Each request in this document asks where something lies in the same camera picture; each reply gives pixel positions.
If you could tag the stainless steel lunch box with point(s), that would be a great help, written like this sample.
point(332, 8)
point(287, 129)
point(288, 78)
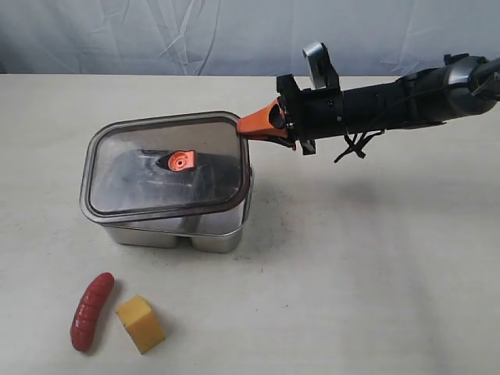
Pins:
point(211, 236)

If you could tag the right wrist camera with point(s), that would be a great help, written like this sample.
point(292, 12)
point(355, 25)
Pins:
point(321, 70)

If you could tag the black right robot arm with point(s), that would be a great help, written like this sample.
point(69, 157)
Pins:
point(466, 85)

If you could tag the yellow toy cheese wedge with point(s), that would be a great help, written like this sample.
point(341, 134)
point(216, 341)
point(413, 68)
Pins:
point(141, 323)

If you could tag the red toy sausage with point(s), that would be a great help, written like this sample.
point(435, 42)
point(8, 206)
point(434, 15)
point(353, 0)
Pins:
point(85, 318)

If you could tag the blue-grey backdrop cloth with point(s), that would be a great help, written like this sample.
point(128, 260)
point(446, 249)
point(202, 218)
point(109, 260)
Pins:
point(241, 38)

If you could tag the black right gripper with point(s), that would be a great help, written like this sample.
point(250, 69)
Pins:
point(310, 115)

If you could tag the dark transparent box lid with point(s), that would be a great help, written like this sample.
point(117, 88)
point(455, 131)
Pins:
point(173, 140)

